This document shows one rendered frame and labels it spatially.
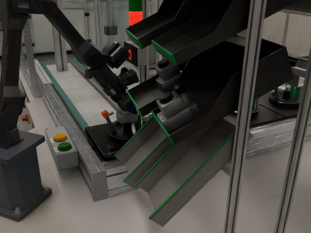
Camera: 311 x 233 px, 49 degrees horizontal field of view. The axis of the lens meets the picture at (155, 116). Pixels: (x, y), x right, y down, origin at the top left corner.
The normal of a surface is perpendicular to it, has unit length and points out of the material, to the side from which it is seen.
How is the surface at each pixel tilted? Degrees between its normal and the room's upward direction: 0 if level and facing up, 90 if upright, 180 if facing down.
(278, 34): 90
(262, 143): 90
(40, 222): 0
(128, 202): 0
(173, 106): 90
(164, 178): 45
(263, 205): 0
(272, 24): 90
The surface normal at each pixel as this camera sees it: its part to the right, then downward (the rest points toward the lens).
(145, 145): -0.67, -0.57
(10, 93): 0.63, -0.19
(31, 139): 0.01, -0.91
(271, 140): 0.44, 0.37
